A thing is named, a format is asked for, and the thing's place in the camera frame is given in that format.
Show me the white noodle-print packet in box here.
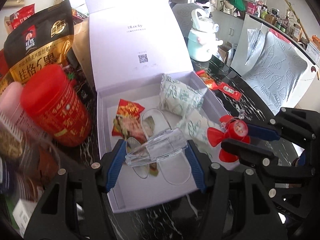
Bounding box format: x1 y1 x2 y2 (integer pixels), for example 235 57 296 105
159 74 208 116

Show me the red lidded tin can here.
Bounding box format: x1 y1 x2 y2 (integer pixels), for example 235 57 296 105
20 64 92 147

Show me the red mini fan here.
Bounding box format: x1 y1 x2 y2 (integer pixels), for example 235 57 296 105
207 115 250 147

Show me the white noodle-print snack packet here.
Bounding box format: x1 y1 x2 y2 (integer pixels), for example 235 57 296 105
176 110 221 155

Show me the white leaf-pattern chair cover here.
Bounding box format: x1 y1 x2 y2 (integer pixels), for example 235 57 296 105
242 31 318 114

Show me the red ketchup sachet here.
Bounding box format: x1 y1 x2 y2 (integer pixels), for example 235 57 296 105
217 82 242 101

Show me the white kettle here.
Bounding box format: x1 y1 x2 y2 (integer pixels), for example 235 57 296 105
187 8 223 62

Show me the red goji berry bag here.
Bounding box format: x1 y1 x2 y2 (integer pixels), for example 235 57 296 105
9 4 35 29

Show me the small red packet in box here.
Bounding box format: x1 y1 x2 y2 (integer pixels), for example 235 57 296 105
112 99 145 138

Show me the white gift box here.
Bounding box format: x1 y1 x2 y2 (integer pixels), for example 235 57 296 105
85 0 242 214

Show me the red peanut snack packet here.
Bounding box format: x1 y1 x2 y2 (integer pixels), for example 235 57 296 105
196 70 219 90

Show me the black oatmeal bag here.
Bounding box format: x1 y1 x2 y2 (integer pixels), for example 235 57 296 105
1 0 74 88

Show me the pink lidded container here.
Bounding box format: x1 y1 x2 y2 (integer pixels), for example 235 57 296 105
1 82 47 138

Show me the green meat snack packet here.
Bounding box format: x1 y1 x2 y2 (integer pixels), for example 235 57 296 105
112 113 161 177

